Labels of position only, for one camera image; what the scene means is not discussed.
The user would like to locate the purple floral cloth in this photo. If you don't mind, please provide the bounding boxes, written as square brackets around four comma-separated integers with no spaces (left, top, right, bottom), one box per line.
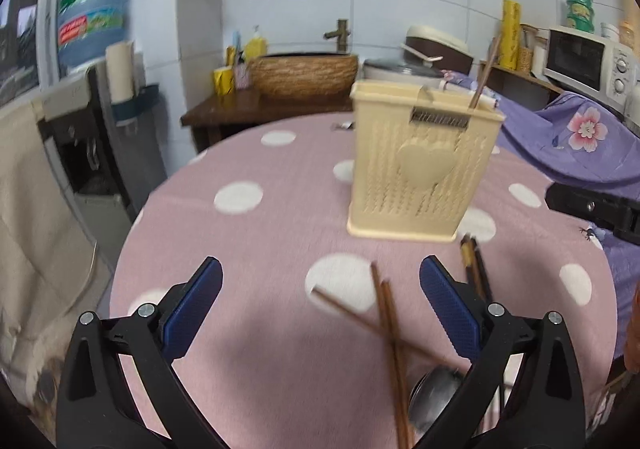
[442,70,640,347]

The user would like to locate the wooden faucet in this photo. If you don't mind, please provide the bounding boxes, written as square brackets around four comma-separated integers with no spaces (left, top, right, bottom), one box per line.
[323,19,351,55]

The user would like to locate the dark wooden vanity table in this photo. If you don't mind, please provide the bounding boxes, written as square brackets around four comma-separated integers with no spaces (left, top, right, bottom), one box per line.
[180,90,357,153]

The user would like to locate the grey pot with lid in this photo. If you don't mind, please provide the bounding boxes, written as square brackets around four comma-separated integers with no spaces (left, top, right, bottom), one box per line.
[362,57,445,83]

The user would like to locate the blue water jug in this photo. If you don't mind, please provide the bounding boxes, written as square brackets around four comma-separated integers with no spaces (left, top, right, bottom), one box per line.
[56,0,132,68]

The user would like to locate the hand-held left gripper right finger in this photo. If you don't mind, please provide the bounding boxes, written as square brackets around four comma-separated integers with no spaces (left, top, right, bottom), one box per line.
[419,255,587,449]

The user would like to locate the white microwave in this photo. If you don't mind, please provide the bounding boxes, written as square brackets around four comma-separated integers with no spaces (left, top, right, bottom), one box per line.
[542,26,639,113]

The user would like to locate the pink polka dot tablecloth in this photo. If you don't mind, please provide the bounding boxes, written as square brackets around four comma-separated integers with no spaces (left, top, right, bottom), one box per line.
[109,111,621,449]

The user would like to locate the cream plastic utensil holder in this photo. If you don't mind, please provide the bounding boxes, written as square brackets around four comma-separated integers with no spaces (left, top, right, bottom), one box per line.
[346,80,506,244]

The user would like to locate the black chopstick with gold band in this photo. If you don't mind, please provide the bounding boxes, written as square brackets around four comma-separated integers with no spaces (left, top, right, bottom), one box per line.
[470,237,497,304]
[459,234,485,301]

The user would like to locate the wooden side shelf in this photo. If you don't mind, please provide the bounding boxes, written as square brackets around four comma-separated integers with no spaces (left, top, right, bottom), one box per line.
[479,58,567,96]

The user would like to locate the brown white rice cooker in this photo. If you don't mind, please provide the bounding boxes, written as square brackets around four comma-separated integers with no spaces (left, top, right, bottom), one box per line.
[402,25,474,76]

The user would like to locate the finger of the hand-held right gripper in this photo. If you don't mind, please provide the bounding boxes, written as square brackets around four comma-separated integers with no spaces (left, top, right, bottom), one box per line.
[545,185,640,246]

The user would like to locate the brown wooden chopstick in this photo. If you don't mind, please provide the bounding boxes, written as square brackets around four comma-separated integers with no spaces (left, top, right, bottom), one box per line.
[381,280,415,449]
[370,262,407,449]
[311,289,465,374]
[468,35,502,110]

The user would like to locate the metal spoon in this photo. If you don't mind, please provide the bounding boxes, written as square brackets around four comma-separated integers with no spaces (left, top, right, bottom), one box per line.
[407,365,468,436]

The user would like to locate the grey water dispenser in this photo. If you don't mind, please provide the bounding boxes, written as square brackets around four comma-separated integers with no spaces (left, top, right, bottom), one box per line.
[37,64,168,235]

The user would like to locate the stacked green noodle bowls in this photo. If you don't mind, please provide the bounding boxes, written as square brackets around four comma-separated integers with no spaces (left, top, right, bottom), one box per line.
[565,0,597,33]

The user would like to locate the blue white cup holder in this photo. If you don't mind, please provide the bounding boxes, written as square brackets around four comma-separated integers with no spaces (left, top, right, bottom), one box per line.
[110,84,162,130]

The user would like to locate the dark window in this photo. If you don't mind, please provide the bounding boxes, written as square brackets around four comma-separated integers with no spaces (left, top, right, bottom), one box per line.
[0,0,68,107]

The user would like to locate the yellow roll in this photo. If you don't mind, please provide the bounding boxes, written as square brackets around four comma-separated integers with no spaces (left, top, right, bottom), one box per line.
[501,0,522,70]

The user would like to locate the cream paper cup stack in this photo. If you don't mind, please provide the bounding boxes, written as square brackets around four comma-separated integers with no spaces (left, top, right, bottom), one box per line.
[105,40,137,102]

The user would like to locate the yellow soap bottle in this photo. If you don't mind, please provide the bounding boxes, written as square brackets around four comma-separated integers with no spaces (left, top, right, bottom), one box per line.
[243,25,269,60]

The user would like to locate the beige sofa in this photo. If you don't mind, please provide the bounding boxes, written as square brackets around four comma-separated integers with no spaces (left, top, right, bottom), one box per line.
[0,94,118,410]

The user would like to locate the yellow mug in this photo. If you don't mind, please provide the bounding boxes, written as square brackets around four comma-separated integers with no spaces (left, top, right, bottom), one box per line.
[213,66,236,96]

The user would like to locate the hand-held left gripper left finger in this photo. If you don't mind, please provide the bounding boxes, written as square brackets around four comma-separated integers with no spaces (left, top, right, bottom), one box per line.
[56,256,233,449]

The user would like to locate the woven brown basin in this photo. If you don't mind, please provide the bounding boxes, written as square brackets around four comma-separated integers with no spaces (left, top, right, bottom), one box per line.
[248,53,360,100]

